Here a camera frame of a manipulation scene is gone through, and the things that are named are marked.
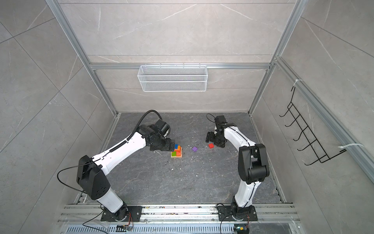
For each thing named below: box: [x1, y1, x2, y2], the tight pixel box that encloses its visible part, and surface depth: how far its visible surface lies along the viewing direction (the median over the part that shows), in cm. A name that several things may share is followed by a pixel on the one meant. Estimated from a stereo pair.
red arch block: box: [174, 149, 182, 157], surface depth 96 cm
